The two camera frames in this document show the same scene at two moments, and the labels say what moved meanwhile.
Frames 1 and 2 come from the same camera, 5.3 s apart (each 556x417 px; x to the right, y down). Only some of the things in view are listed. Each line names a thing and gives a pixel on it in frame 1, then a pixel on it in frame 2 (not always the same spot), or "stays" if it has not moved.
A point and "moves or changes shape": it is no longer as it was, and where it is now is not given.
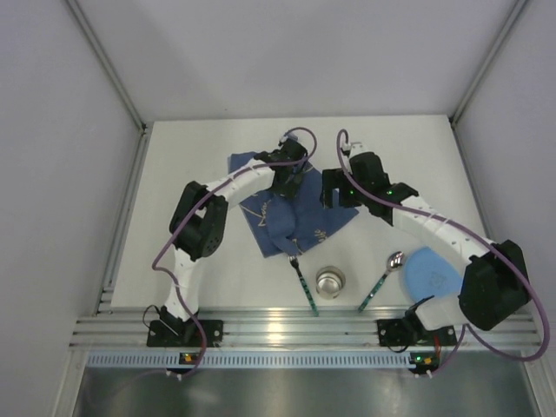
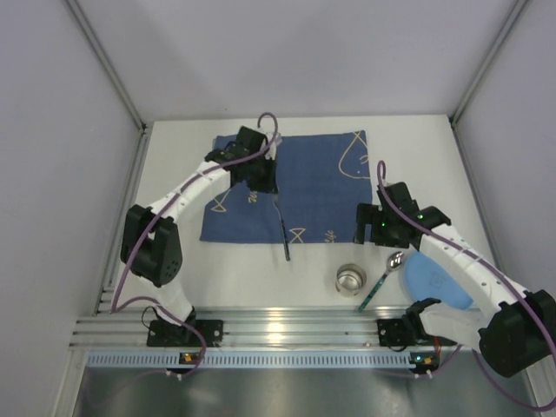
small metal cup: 330,280 to 351,280
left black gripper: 287,183 to 264,182
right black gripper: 329,191 to 367,223
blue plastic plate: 428,274 stays
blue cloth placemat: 289,224 moves or changes shape
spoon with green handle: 393,261 stays
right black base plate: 398,333 stays
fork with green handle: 313,305 to 284,228
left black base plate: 160,335 stays
